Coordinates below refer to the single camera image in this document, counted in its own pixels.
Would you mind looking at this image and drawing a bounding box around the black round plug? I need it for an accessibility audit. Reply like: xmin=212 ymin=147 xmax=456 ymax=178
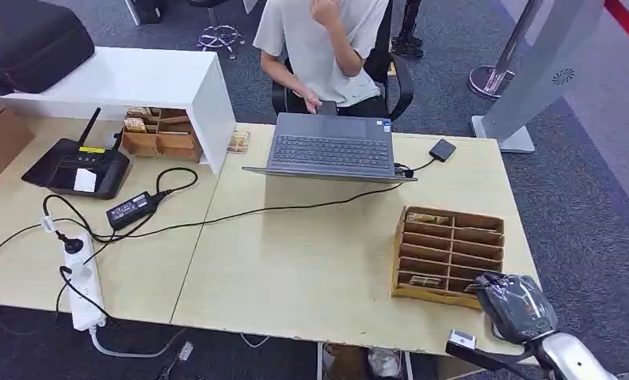
xmin=55 ymin=230 xmax=85 ymax=256

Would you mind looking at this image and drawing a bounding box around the black box on floor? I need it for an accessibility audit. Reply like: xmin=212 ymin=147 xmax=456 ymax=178
xmin=135 ymin=0 xmax=164 ymax=25

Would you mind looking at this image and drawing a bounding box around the black adapter mains cable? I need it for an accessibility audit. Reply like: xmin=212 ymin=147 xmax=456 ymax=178
xmin=41 ymin=167 xmax=200 ymax=243

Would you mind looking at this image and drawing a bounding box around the person's left hand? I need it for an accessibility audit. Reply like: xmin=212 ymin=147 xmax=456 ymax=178
xmin=311 ymin=0 xmax=343 ymax=29

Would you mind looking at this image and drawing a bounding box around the brown printed card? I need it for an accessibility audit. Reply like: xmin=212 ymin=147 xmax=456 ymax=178
xmin=226 ymin=131 xmax=252 ymax=154

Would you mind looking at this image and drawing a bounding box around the white floor cable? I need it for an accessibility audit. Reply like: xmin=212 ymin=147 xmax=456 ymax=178
xmin=239 ymin=332 xmax=272 ymax=350

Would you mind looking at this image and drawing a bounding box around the black carrying case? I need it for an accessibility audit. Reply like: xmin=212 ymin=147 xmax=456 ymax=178
xmin=0 ymin=0 xmax=96 ymax=97

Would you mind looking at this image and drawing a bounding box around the white power strip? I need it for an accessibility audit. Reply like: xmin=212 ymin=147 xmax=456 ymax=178
xmin=62 ymin=230 xmax=108 ymax=333

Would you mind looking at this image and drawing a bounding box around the black remote controller with antennas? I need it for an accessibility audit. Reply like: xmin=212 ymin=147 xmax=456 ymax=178
xmin=21 ymin=107 xmax=132 ymax=201

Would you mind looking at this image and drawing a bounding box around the white paper note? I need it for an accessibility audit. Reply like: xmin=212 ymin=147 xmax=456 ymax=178
xmin=73 ymin=167 xmax=98 ymax=193

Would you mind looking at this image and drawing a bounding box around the wooden slotted card box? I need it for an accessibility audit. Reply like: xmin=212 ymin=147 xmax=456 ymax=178
xmin=390 ymin=206 xmax=505 ymax=311

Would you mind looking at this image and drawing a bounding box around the black office chair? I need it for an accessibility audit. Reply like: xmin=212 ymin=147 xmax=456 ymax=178
xmin=269 ymin=0 xmax=416 ymax=122

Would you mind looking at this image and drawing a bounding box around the black laptop power cable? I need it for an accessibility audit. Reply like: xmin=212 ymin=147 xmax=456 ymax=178
xmin=86 ymin=180 xmax=406 ymax=244

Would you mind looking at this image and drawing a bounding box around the white furniture leg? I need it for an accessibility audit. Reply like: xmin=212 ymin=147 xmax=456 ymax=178
xmin=123 ymin=0 xmax=143 ymax=27

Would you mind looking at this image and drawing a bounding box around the brown cardboard box under desk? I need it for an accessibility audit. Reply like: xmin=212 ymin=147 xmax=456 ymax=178
xmin=325 ymin=343 xmax=372 ymax=380

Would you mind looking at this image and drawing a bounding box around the grey laptop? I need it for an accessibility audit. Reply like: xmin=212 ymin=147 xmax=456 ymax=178
xmin=242 ymin=112 xmax=418 ymax=184

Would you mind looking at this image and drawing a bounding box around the black drive cable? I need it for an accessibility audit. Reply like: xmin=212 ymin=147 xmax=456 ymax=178
xmin=395 ymin=157 xmax=437 ymax=178

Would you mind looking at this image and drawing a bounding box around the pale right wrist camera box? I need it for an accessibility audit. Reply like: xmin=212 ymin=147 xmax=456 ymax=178
xmin=446 ymin=329 xmax=478 ymax=351

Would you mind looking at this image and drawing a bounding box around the white power strip cord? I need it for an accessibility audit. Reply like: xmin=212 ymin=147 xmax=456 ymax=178
xmin=88 ymin=325 xmax=189 ymax=359

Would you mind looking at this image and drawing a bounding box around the wooden compartment card box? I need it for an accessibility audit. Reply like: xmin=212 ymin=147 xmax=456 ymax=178
xmin=120 ymin=106 xmax=204 ymax=163

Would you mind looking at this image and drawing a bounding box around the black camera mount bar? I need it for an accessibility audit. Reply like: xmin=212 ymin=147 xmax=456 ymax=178
xmin=444 ymin=340 xmax=551 ymax=380

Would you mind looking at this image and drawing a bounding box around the white plastic bag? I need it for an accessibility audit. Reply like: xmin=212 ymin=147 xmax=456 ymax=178
xmin=366 ymin=346 xmax=402 ymax=380

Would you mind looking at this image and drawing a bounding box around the chrome stanchion post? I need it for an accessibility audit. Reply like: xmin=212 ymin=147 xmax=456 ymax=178
xmin=467 ymin=0 xmax=537 ymax=101

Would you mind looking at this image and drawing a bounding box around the black power adapter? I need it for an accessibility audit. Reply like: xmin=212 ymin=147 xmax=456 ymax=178
xmin=105 ymin=191 xmax=160 ymax=232

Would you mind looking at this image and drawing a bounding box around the white desk shelf riser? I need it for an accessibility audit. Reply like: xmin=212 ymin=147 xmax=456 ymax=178
xmin=0 ymin=46 xmax=238 ymax=175

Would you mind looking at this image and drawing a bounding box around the chrome chair base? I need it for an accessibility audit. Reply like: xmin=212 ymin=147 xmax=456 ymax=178
xmin=196 ymin=23 xmax=246 ymax=60

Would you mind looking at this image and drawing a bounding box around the grey kiosk stand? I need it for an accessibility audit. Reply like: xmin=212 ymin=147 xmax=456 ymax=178
xmin=471 ymin=0 xmax=608 ymax=154

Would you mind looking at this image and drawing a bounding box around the black external drive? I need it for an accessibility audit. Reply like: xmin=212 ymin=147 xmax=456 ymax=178
xmin=428 ymin=138 xmax=458 ymax=163

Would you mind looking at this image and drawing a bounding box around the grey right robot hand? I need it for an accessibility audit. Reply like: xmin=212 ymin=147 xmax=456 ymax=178
xmin=474 ymin=272 xmax=559 ymax=346

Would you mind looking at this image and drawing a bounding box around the person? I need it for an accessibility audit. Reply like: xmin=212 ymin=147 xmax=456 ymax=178
xmin=252 ymin=0 xmax=391 ymax=119

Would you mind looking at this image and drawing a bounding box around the person's right hand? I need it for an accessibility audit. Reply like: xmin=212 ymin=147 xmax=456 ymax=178
xmin=302 ymin=91 xmax=325 ymax=115

